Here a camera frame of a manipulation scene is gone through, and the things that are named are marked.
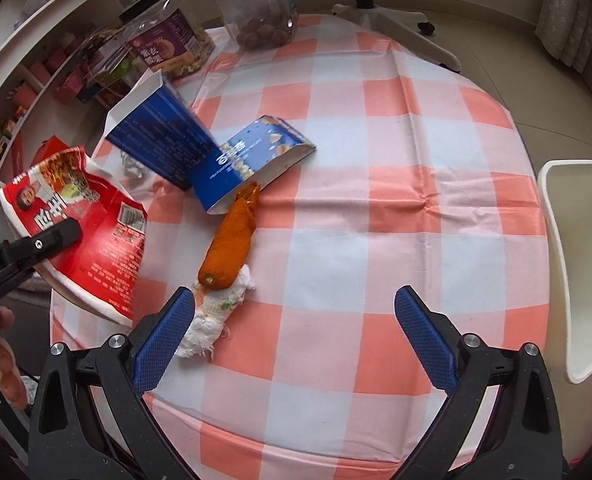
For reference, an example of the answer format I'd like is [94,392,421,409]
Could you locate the clear plastic jar of nuts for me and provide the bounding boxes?
[206,0,298,51]

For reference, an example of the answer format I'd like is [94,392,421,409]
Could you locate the purple label plastic jar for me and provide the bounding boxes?
[120,0,216,81]

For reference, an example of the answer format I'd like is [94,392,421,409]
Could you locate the white shelf cabinet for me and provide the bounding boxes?
[0,0,127,181]

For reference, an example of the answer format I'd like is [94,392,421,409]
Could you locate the cream plastic waste bin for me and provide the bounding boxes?
[537,160,592,385]

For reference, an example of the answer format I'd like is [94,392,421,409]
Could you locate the white mesh basket of stuff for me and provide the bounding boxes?
[78,25,147,106]

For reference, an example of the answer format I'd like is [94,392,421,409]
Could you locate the red gift box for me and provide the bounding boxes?
[15,135,72,182]

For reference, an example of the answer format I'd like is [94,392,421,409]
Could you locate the red instant noodle bowl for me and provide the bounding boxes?
[0,146,148,325]

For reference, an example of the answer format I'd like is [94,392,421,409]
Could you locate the person's left hand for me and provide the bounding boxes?
[0,306,29,411]

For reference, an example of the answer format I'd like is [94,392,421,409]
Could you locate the dark blue carton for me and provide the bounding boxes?
[105,69,222,191]

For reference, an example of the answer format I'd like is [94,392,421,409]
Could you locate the light blue snack box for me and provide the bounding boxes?
[190,115,318,216]

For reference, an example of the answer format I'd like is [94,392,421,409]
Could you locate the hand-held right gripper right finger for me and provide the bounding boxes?
[394,286,564,480]

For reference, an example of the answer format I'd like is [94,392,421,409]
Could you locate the pink storage basket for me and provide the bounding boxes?
[53,67,88,105]

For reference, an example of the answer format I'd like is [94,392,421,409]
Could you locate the orange carrot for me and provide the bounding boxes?
[198,182,262,291]

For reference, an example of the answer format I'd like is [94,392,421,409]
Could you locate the grey patterned curtain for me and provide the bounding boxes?
[535,0,592,68]

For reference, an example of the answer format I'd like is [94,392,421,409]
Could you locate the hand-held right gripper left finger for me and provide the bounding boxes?
[28,286,202,480]

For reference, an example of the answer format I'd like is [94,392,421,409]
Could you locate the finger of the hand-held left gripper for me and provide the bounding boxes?
[7,218,83,264]

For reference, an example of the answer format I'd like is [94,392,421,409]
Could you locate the small crumpled tissue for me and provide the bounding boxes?
[121,152,150,179]

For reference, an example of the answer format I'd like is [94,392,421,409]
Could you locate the white cloth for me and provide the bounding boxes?
[173,265,257,359]

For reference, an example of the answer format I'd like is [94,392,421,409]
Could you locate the grey office chair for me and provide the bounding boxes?
[332,0,462,72]

